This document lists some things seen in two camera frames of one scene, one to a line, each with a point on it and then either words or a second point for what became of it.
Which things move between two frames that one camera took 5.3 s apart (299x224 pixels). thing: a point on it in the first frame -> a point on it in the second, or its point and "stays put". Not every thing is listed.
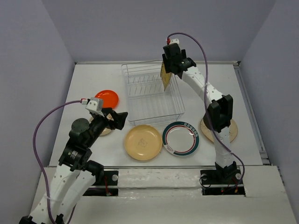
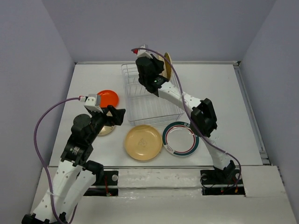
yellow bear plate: [143, 142] stays put
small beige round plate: [106, 130] stays put
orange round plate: [110, 99] stays put
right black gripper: [167, 63] -> [159, 63]
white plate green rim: [180, 138] stays put
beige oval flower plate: [208, 134] -> [164, 73]
